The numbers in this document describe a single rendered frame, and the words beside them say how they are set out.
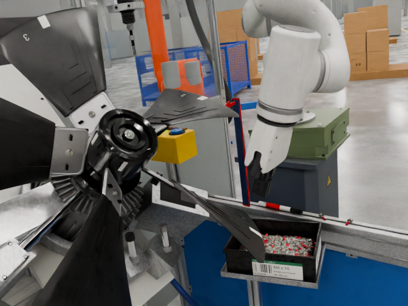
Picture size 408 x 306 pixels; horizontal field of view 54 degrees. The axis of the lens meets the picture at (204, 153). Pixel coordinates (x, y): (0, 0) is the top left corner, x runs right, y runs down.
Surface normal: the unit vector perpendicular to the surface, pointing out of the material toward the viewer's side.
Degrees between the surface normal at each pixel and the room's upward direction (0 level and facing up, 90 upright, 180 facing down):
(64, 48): 54
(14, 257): 50
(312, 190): 90
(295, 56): 99
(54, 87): 64
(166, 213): 125
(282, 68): 93
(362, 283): 90
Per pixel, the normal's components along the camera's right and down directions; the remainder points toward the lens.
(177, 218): 0.05, 0.79
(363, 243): -0.59, 0.32
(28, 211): 0.53, -0.54
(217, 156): 0.80, 0.09
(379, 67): -0.32, 0.33
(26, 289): -0.13, -0.94
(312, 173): 0.18, 0.29
